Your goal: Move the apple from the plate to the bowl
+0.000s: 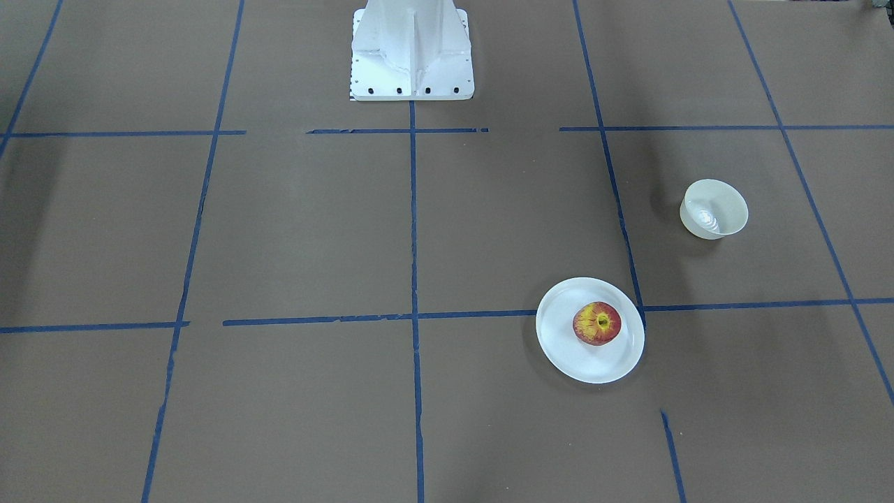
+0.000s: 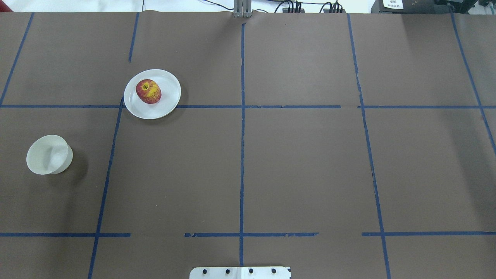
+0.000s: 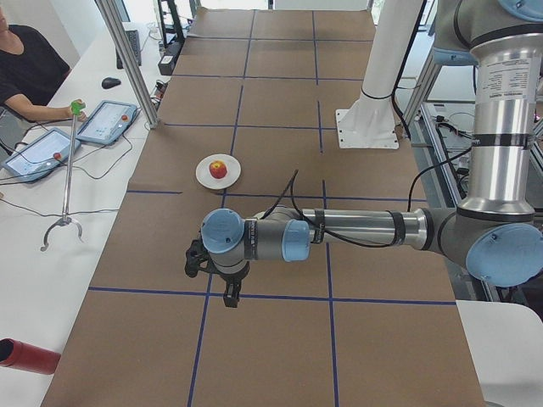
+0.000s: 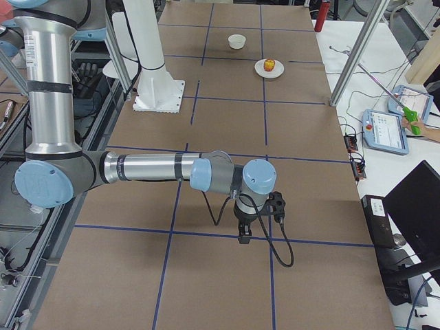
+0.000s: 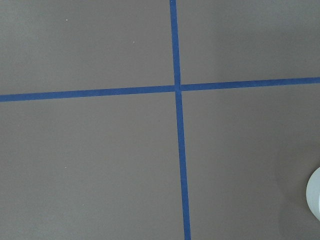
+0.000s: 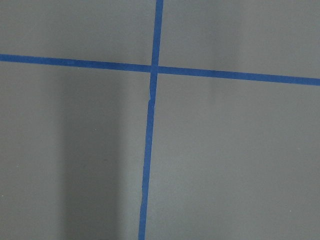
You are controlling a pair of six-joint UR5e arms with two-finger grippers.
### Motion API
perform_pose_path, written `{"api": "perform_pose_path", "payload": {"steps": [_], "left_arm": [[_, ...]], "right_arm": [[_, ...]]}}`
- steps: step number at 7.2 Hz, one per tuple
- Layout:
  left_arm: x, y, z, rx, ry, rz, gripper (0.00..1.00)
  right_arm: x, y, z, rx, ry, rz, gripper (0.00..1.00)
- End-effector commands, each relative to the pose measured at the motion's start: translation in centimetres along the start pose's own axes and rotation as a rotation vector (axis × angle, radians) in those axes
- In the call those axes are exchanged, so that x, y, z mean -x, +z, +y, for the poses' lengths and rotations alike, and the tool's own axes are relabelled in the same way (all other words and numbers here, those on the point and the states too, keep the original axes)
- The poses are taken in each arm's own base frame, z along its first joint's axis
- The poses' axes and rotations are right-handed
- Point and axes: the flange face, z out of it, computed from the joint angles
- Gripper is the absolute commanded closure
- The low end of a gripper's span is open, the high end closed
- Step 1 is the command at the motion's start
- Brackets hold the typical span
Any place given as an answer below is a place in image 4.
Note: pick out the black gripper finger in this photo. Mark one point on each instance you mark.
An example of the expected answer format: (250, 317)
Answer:
(245, 233)

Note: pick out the red yellow apple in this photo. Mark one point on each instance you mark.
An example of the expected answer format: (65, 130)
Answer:
(269, 65)

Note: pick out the white plate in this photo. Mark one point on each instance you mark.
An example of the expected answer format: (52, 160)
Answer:
(278, 70)

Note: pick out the white bowl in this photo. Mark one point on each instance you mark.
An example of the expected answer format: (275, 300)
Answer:
(236, 41)

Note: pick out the person's hand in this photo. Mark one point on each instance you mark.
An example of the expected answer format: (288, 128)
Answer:
(417, 127)

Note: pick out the lower orange circuit board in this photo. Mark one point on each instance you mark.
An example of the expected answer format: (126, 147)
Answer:
(358, 168)

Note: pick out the orange circuit board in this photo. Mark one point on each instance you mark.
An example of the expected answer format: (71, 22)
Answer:
(351, 142)
(358, 168)

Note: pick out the upper orange circuit board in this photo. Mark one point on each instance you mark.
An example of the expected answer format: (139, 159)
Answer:
(351, 142)

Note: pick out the black computer box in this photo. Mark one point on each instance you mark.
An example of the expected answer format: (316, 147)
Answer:
(378, 221)

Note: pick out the near blue teach pendant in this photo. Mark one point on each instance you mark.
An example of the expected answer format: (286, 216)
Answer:
(384, 132)

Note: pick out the blue teach pendant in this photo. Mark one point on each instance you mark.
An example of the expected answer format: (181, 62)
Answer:
(418, 101)
(384, 132)

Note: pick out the black monitor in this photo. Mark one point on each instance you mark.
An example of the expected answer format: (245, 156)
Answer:
(413, 205)

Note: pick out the far blue teach pendant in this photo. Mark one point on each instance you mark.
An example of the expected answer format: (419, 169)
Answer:
(418, 101)

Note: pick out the red bottle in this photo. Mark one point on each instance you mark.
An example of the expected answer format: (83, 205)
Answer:
(322, 15)

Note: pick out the wooden board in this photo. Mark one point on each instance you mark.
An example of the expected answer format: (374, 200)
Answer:
(426, 62)

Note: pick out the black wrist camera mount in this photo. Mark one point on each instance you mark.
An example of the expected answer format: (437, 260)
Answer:
(275, 206)

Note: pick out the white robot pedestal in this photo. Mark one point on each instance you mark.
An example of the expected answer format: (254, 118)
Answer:
(138, 39)

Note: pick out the green handled grabber tool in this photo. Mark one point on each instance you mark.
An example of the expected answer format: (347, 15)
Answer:
(409, 114)

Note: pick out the aluminium frame post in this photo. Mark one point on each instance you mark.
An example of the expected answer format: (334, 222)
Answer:
(361, 42)

